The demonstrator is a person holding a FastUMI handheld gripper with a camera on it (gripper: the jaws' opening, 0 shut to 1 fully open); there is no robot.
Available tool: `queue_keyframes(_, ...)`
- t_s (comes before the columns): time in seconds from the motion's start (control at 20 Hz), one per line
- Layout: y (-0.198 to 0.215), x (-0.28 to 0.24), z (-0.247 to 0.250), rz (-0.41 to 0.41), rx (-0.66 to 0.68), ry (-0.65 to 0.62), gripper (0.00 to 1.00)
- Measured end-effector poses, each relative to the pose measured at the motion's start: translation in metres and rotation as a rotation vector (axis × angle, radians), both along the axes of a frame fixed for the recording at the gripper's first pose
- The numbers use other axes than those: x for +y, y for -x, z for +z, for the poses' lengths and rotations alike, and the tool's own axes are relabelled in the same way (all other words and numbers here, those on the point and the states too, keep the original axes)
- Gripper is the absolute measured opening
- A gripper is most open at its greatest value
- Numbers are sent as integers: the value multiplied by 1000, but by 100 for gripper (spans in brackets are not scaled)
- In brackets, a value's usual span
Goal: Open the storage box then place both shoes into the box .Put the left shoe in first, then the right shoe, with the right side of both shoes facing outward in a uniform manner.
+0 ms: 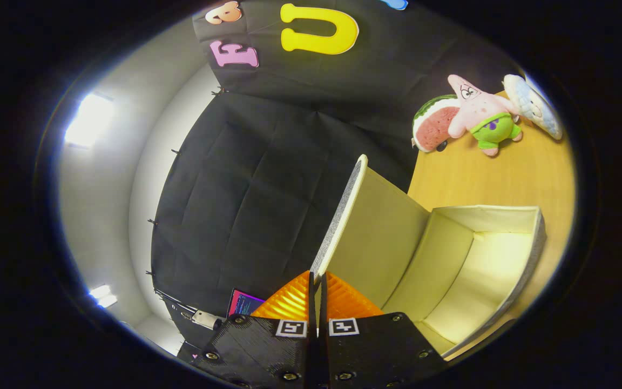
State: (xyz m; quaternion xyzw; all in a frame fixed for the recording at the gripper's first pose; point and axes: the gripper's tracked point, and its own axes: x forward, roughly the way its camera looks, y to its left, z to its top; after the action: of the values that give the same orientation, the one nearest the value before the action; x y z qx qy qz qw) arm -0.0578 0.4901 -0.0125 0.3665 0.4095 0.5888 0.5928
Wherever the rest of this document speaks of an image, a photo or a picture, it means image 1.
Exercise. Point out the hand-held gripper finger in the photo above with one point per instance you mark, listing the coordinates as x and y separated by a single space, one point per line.
312 302
323 302

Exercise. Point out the grey fabric storage box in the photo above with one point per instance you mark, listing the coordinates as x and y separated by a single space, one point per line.
451 259

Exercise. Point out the open laptop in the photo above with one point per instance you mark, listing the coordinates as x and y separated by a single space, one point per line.
243 303

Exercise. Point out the white power adapter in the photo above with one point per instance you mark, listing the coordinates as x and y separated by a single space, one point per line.
207 320

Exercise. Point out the watermelon slice plush toy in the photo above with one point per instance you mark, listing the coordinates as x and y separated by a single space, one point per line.
434 127

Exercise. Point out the ceiling light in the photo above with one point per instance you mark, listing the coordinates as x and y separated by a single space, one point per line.
88 120
103 296

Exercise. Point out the pink starfish plush toy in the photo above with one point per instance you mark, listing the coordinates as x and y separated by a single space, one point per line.
481 108

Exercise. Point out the white blue cloud plush toy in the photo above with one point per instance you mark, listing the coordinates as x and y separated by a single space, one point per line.
532 105

